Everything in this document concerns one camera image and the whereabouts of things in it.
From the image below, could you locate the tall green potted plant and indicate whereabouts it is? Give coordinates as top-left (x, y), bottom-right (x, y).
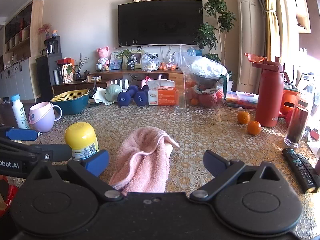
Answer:
top-left (194, 0), bottom-right (237, 63)

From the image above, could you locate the yellow curtain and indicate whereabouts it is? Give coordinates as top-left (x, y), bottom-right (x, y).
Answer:
top-left (257, 0), bottom-right (283, 63)

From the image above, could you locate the black coffee machine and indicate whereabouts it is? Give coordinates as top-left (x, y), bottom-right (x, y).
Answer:
top-left (42, 36), bottom-right (61, 55)

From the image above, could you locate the clear drinking glass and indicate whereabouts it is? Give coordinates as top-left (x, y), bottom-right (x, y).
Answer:
top-left (174, 89), bottom-right (188, 112)

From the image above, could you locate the blue dumbbell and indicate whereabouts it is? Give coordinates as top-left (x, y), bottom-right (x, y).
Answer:
top-left (117, 85), bottom-right (138, 106)
top-left (134, 85), bottom-right (150, 106)

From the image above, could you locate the orange translucent plastic dish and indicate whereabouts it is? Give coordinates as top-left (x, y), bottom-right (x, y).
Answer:
top-left (244, 53), bottom-right (268, 64)

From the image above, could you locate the white bottle with blue cap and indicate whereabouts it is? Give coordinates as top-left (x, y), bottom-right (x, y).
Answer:
top-left (9, 94), bottom-right (30, 130)

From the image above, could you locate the plastic bag of oranges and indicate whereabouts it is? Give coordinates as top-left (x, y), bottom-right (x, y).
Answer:
top-left (159, 55), bottom-right (183, 71)

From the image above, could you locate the black remote control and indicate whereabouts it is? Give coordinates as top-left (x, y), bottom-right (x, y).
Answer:
top-left (282, 148), bottom-right (316, 193)
top-left (295, 152), bottom-right (320, 183)

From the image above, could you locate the white standing air conditioner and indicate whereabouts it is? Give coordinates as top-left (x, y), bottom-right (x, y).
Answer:
top-left (234, 0), bottom-right (260, 94)

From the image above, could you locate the yellow plastic colander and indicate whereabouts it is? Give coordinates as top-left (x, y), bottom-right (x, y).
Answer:
top-left (51, 89), bottom-right (90, 102)

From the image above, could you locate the glass of dark liquid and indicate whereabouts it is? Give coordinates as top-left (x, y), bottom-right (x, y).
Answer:
top-left (284, 94), bottom-right (310, 148)

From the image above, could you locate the large picture frame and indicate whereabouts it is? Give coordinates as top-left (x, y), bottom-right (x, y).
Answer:
top-left (122, 51), bottom-right (145, 69)

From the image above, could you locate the large clear plastic bag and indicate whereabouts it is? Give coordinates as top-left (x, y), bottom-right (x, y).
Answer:
top-left (180, 45), bottom-right (200, 58)

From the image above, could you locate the small picture frame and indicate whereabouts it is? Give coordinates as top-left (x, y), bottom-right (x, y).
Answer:
top-left (110, 52), bottom-right (123, 70)

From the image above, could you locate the red water bottle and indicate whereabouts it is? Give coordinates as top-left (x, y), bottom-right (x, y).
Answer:
top-left (252, 57), bottom-right (285, 128)

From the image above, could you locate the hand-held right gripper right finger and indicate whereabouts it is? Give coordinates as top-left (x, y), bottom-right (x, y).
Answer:
top-left (189, 150), bottom-right (290, 202)

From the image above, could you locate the wooden television cabinet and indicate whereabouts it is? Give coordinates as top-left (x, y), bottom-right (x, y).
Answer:
top-left (52, 69), bottom-right (187, 98)

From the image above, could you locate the pink plush bear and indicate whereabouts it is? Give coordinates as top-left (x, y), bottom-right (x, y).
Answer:
top-left (97, 46), bottom-right (110, 67)

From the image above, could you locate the red object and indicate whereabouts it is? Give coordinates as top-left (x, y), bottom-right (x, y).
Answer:
top-left (0, 175), bottom-right (18, 207)

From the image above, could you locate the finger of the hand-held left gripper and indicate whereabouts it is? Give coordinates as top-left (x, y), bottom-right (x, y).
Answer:
top-left (0, 126), bottom-right (38, 142)
top-left (0, 138), bottom-right (73, 162)

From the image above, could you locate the orange fruit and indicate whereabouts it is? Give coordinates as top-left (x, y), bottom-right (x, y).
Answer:
top-left (247, 120), bottom-right (262, 135)
top-left (237, 110), bottom-right (251, 125)

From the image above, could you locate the pink kettlebell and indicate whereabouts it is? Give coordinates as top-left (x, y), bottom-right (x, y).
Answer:
top-left (141, 75), bottom-right (155, 88)

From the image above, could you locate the orange plastic container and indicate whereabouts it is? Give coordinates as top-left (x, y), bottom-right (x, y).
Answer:
top-left (279, 90), bottom-right (300, 115)

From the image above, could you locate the printed gift bag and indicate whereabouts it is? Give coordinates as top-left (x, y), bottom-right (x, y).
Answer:
top-left (62, 64), bottom-right (75, 84)

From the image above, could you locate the pink flower vase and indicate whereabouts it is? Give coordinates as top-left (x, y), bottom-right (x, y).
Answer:
top-left (38, 24), bottom-right (52, 40)

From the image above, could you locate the black floor cabinet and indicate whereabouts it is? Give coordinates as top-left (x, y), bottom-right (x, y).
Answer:
top-left (36, 53), bottom-right (63, 100)

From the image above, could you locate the white slatted rack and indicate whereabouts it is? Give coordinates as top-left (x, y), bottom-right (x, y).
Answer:
top-left (106, 79), bottom-right (130, 90)

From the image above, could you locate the plastic bag over bowl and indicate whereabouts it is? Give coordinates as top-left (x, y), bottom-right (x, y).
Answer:
top-left (180, 55), bottom-right (229, 85)

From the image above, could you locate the stack of colourful folders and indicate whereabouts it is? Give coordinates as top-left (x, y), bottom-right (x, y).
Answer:
top-left (226, 91), bottom-right (259, 110)

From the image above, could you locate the pink towel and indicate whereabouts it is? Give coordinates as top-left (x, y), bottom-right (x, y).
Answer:
top-left (109, 127), bottom-right (180, 197)

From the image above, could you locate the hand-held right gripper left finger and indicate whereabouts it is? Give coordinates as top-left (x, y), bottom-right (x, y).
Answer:
top-left (25, 150), bottom-right (124, 202)

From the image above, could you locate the black television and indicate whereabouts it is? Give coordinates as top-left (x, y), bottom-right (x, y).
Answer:
top-left (118, 0), bottom-right (203, 47)

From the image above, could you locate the pink plastic cup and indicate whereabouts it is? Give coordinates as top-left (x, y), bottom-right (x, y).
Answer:
top-left (29, 101), bottom-right (62, 133)

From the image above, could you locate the orange and white tissue box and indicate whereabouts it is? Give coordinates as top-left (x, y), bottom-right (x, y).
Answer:
top-left (147, 79), bottom-right (179, 106)

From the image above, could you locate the wooden wall shelf unit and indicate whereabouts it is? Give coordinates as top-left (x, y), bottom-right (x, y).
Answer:
top-left (0, 0), bottom-right (44, 103)

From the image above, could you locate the white cloth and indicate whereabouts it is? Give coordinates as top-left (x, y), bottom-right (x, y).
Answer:
top-left (92, 87), bottom-right (118, 106)

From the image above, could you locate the dark vase with twigs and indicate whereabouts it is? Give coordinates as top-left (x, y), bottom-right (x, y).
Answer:
top-left (74, 53), bottom-right (89, 80)

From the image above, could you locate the green ceramic bowl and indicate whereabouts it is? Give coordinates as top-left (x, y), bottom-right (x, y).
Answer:
top-left (104, 83), bottom-right (122, 102)

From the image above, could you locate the potted plant in dark vase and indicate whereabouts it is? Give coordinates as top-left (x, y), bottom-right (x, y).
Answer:
top-left (117, 40), bottom-right (143, 70)

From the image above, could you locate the teal plastic basin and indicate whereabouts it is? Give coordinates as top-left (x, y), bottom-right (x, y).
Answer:
top-left (51, 89), bottom-right (90, 115)

